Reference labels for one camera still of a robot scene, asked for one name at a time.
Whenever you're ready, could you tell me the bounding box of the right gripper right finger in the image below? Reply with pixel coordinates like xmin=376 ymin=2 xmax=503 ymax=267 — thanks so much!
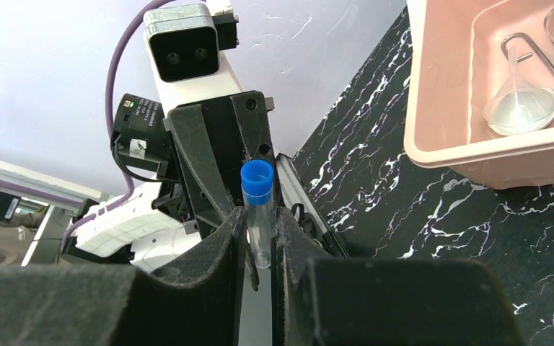
xmin=271 ymin=208 xmax=524 ymax=345

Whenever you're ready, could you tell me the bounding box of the blue cap tube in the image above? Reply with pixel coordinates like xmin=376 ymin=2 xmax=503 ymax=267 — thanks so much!
xmin=240 ymin=159 xmax=274 ymax=269

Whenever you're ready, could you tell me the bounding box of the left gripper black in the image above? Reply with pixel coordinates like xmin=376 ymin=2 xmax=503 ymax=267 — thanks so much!
xmin=164 ymin=91 xmax=282 ymax=239

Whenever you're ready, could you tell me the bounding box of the pink plastic bin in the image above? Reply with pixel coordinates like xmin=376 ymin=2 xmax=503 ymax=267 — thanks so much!
xmin=404 ymin=0 xmax=554 ymax=190

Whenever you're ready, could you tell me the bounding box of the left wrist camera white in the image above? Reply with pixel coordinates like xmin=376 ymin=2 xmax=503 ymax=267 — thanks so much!
xmin=142 ymin=1 xmax=242 ymax=112

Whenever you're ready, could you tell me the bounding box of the clear plastic funnel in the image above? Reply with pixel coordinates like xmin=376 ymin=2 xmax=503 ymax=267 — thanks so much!
xmin=483 ymin=45 xmax=554 ymax=136

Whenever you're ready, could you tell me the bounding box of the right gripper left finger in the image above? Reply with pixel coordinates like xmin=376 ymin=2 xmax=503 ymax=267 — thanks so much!
xmin=0 ymin=207 xmax=247 ymax=345

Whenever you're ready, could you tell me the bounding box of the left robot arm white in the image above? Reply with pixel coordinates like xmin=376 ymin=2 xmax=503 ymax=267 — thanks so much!
xmin=61 ymin=91 xmax=274 ymax=271

